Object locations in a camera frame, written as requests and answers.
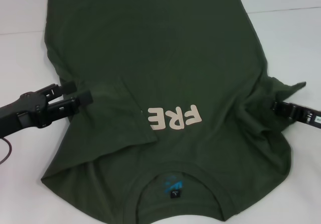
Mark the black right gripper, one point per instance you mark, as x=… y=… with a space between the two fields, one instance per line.
x=311 y=116

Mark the white number label sticker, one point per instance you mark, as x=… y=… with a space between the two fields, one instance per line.
x=318 y=119

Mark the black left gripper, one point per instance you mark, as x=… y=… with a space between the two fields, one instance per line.
x=25 y=113

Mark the dark green FREE! t-shirt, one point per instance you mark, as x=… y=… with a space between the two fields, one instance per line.
x=175 y=45

